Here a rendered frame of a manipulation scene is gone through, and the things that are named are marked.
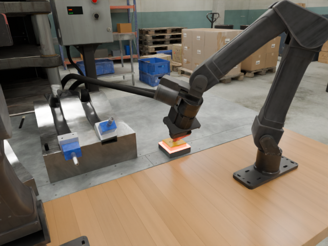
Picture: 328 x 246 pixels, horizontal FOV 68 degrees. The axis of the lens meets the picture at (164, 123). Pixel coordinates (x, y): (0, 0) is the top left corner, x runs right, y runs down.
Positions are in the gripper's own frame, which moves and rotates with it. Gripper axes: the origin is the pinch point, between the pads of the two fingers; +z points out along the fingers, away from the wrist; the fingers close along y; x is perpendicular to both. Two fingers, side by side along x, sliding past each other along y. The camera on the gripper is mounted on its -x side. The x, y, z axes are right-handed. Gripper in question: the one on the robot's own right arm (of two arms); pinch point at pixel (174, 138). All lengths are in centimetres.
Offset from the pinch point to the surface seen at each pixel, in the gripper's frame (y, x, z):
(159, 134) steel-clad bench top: -1.2, -9.1, 10.4
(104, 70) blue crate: -77, -297, 235
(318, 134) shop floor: -218, -12, 106
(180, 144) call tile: -0.7, 2.8, -0.3
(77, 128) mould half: 27.2, -15.8, 4.4
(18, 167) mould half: 45.0, -5.8, 2.0
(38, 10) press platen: 28, -85, 3
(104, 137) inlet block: 22.1, -5.2, -3.2
